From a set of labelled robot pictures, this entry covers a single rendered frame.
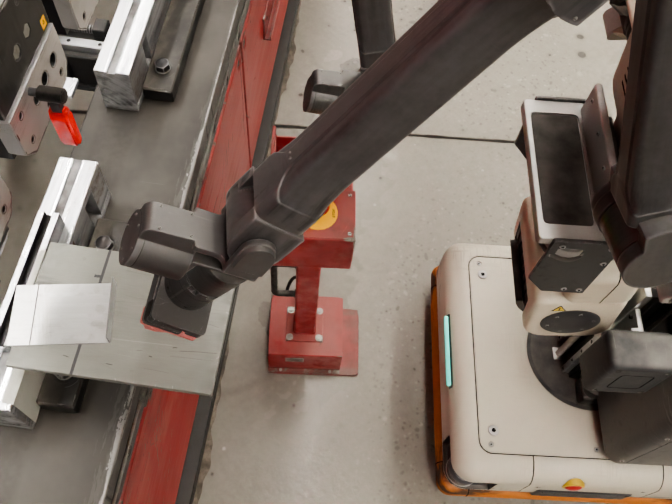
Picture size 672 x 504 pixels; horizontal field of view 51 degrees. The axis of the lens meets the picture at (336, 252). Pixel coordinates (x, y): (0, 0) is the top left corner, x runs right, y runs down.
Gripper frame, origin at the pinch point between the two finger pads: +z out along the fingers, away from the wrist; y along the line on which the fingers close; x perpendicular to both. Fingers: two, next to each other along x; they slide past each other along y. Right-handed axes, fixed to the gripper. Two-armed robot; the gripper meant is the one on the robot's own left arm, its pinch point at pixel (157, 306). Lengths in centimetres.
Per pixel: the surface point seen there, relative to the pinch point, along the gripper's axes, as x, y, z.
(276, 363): 61, -28, 83
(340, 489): 82, 2, 75
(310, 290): 49, -35, 49
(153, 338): 2.6, 1.8, 6.7
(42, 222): -13.7, -13.0, 17.7
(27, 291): -12.7, -2.1, 15.9
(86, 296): -6.1, -2.6, 11.9
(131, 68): -9.1, -45.1, 18.5
